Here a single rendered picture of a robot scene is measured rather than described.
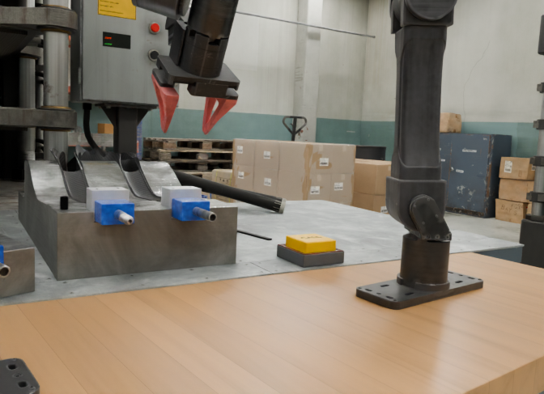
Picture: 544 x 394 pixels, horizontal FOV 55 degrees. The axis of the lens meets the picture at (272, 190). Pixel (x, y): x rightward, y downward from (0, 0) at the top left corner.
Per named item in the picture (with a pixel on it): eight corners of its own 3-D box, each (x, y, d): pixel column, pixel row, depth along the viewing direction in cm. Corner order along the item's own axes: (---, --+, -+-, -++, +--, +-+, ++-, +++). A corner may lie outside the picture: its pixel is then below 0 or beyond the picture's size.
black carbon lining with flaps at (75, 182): (186, 214, 83) (188, 154, 82) (79, 219, 75) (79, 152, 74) (125, 189, 113) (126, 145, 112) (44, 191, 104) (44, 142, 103)
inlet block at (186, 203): (229, 236, 71) (230, 197, 70) (194, 239, 68) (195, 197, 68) (191, 220, 82) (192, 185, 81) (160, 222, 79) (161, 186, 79)
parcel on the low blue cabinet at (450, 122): (462, 133, 764) (464, 113, 761) (447, 132, 746) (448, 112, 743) (439, 133, 799) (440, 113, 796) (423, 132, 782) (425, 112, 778)
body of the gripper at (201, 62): (154, 66, 72) (163, 14, 69) (221, 74, 78) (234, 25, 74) (167, 88, 68) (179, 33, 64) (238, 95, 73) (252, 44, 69)
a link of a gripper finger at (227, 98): (166, 119, 78) (178, 61, 74) (210, 121, 82) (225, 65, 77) (180, 143, 74) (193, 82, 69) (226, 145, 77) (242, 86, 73)
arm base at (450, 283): (356, 235, 68) (399, 246, 62) (448, 224, 80) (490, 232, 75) (352, 294, 69) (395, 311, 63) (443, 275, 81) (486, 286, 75)
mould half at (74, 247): (235, 263, 82) (239, 176, 80) (57, 281, 68) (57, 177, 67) (140, 213, 124) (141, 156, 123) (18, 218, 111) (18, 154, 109)
